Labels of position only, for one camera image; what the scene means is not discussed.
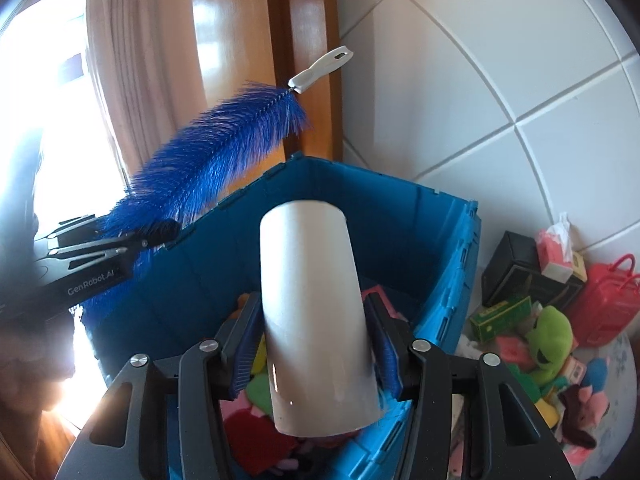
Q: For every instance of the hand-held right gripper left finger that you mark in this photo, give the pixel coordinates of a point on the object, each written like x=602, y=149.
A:
x=245, y=355

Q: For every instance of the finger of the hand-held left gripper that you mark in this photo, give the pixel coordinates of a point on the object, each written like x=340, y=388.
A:
x=160, y=232
x=75, y=225

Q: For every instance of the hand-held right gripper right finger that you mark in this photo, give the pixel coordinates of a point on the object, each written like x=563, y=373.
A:
x=385, y=360

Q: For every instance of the white cup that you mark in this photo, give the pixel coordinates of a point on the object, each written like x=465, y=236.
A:
x=315, y=310

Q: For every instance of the blue bottle brush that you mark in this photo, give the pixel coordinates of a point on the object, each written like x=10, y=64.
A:
x=210, y=160

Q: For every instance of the blue plastic crate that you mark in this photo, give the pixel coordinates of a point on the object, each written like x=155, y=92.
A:
x=350, y=210

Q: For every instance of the pink soft item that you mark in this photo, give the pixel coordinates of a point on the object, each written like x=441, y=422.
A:
x=387, y=305

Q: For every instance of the white plush toy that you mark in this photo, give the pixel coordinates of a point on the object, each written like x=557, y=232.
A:
x=467, y=347

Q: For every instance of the red plush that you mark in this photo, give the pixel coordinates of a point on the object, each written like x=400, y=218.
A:
x=255, y=440

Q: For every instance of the long green box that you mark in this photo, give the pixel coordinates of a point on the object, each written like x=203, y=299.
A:
x=500, y=320

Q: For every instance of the yellow duck plush green hat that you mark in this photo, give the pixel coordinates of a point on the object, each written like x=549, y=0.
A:
x=522, y=385

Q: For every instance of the black gift box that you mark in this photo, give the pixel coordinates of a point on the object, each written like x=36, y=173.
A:
x=510, y=260

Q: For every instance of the large green frog plush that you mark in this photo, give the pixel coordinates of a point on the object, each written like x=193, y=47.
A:
x=550, y=335

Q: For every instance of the pale curtain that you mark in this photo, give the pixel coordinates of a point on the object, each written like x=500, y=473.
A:
x=140, y=60

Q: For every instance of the pink pack with barcode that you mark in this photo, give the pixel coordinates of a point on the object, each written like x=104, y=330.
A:
x=572, y=370

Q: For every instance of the dark maroon sock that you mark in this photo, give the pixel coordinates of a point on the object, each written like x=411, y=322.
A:
x=575, y=410

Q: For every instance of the pink white tissue pack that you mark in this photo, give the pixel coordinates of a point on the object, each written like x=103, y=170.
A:
x=552, y=255

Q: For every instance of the blue pink pig plush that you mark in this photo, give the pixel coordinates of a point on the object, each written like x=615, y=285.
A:
x=595, y=370

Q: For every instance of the gold cardboard box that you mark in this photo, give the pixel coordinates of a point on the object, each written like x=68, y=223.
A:
x=580, y=267

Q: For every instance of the red toy suitcase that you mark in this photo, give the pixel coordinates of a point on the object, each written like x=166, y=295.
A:
x=605, y=305

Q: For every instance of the wooden door frame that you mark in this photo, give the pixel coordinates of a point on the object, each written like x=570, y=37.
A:
x=300, y=35

